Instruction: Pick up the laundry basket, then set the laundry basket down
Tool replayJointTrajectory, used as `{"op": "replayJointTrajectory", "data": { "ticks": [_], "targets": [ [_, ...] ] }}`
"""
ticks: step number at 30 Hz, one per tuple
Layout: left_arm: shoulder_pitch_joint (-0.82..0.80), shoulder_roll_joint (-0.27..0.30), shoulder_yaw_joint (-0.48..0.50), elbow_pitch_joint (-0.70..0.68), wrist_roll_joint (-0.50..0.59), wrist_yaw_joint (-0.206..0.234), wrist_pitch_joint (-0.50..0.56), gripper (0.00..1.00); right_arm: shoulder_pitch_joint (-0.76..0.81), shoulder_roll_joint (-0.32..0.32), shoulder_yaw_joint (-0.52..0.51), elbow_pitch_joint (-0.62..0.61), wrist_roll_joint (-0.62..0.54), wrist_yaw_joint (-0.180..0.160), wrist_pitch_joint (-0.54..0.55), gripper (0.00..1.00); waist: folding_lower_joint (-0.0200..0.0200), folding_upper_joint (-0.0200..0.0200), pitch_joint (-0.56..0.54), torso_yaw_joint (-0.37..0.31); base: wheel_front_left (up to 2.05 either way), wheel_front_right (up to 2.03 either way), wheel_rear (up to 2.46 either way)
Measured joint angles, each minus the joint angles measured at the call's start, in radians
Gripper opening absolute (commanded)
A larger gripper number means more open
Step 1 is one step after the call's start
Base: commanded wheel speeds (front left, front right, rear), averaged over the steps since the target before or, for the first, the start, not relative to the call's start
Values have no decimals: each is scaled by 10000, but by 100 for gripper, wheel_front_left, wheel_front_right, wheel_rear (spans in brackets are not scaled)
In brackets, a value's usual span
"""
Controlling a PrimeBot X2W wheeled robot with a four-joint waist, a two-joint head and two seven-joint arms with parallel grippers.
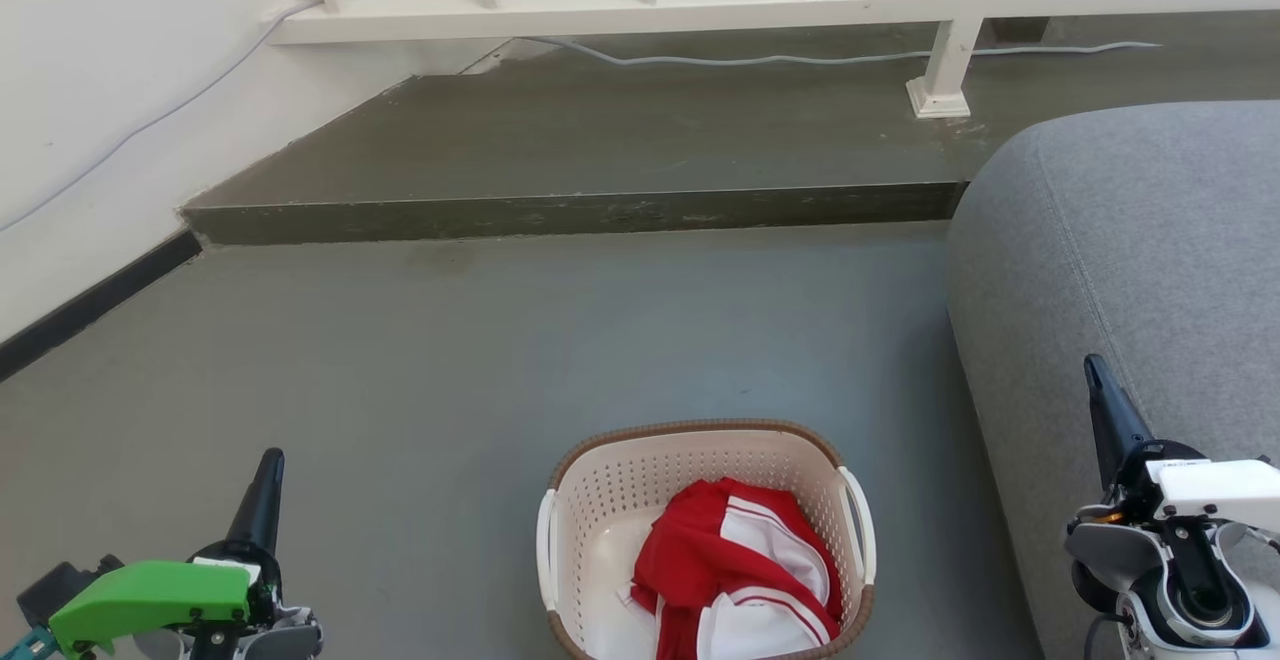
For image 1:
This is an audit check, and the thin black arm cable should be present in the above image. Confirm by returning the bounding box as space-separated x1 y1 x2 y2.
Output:
1082 611 1133 660

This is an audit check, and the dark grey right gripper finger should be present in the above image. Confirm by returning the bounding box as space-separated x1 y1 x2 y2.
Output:
1083 354 1153 490

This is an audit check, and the beige perforated plastic laundry basket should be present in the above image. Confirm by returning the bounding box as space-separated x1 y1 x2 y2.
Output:
535 419 878 660

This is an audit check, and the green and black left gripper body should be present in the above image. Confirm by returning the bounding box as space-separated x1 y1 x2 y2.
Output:
47 540 283 658

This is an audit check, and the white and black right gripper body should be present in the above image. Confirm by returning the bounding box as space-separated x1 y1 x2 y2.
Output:
1104 439 1280 533

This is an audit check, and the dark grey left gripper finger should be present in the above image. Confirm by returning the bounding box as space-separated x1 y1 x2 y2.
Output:
227 447 287 554

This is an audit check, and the white wooden railing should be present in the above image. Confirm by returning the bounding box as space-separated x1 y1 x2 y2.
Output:
267 0 1280 120

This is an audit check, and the grey fabric sofa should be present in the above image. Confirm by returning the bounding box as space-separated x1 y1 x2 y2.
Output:
945 100 1280 660

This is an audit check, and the thin grey cable on wall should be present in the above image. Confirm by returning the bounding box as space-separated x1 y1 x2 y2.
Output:
0 0 323 234

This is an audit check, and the grey cable on floor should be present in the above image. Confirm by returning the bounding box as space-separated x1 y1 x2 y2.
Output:
518 34 1163 69

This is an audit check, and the red and white garment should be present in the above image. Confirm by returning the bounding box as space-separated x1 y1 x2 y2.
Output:
629 477 845 660

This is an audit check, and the teal cable connector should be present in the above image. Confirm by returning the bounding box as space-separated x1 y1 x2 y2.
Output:
0 624 59 660

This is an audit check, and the black baseboard strip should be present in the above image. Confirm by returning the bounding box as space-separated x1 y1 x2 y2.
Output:
0 229 204 384

